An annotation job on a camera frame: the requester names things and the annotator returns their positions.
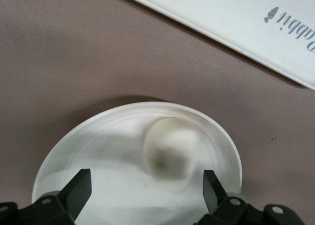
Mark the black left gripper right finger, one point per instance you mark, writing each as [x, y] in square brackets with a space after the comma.
[236, 212]

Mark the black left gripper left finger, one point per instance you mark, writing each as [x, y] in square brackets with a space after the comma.
[49, 210]

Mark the round cream plate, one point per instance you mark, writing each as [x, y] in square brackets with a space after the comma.
[110, 161]

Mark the small white steamed bun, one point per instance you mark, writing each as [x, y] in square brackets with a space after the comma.
[172, 156]

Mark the brown table mat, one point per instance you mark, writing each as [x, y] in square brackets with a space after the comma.
[73, 50]

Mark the cream rabbit print tray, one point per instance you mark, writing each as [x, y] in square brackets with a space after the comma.
[233, 18]

